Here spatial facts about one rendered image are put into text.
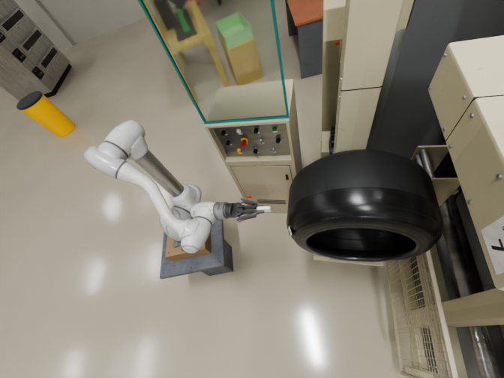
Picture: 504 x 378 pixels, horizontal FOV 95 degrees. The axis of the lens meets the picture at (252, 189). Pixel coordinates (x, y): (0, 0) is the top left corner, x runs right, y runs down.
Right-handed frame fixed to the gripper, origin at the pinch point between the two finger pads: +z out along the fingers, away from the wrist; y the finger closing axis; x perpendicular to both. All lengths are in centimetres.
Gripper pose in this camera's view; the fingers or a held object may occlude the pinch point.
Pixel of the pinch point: (264, 209)
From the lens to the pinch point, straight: 111.0
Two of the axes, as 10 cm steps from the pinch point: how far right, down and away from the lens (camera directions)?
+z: 9.1, -0.7, -4.0
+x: 3.8, 5.2, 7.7
